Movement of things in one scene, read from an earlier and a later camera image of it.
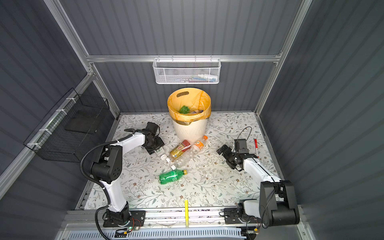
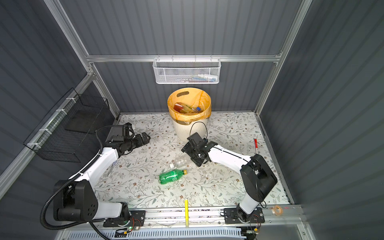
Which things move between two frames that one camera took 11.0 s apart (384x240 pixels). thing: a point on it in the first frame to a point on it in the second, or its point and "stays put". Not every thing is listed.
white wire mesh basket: (187, 71) stays put
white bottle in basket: (207, 76) stays put
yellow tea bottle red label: (183, 146) to (180, 108)
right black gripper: (226, 153) to (197, 161)
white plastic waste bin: (194, 132) stays put
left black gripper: (160, 143) to (140, 142)
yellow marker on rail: (186, 213) stays put
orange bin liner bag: (189, 104) stays put
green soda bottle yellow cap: (171, 176) stays put
